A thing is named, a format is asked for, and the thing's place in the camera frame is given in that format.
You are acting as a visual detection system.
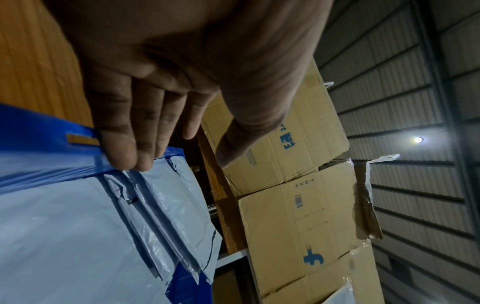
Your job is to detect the white printed paper sheet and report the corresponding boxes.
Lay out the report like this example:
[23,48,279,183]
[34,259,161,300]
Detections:
[321,278,358,304]

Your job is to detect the packed white bags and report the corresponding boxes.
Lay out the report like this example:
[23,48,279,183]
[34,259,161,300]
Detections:
[0,147,225,304]

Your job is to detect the white metal shelf leg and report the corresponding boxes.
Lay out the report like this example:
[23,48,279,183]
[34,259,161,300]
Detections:
[215,248,251,269]

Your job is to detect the blue plastic crate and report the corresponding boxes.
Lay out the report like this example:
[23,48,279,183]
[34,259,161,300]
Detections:
[0,103,216,304]

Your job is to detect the plain cardboard box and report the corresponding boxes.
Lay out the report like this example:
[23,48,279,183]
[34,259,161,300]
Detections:
[199,58,352,197]

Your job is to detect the person's left hand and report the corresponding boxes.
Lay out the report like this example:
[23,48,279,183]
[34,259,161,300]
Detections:
[39,0,336,174]

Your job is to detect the wooden table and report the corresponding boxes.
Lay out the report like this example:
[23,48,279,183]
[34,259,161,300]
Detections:
[0,0,96,129]

